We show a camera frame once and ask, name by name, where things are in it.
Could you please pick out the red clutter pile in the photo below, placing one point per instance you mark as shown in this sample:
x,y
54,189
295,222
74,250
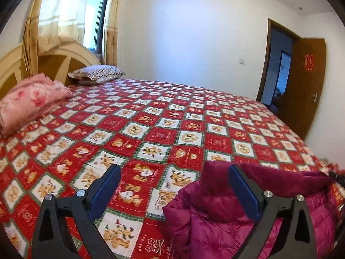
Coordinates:
x,y
333,165

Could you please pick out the wide yellow sheer curtain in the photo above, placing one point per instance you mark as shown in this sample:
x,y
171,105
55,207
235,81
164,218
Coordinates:
x,y
59,10

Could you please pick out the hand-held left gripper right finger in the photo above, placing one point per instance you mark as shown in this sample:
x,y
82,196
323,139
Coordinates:
x,y
245,191

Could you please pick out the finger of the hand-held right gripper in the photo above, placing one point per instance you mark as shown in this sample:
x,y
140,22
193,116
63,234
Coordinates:
x,y
338,178

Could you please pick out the window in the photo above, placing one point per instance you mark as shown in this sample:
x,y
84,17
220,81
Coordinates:
x,y
95,21

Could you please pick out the striped pillow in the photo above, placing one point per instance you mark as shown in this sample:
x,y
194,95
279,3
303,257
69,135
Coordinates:
x,y
98,73

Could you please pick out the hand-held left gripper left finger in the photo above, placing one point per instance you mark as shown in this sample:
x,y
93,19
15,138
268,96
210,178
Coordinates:
x,y
105,191

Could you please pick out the brown door frame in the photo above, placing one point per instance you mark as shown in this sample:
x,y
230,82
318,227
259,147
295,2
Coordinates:
x,y
264,64

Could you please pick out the white wall switch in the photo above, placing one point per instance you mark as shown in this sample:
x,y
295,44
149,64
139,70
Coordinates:
x,y
242,61

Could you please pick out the red paper door decoration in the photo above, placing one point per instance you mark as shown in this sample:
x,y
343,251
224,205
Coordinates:
x,y
309,63

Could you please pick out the brown wooden door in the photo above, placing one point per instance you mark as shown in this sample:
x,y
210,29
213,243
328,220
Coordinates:
x,y
304,108

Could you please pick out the narrow yellow curtain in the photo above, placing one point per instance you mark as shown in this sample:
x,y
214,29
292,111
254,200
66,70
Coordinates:
x,y
113,27

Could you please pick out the wooden headboard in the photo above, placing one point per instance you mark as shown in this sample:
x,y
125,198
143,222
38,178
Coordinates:
x,y
78,56

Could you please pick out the red checkered printed bedsheet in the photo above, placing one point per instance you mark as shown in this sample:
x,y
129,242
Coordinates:
x,y
161,113

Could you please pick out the folded pink floral blanket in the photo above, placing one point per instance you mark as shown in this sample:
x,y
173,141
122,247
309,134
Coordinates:
x,y
29,99

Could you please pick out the magenta puffer jacket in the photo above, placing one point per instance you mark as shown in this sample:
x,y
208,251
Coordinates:
x,y
215,229

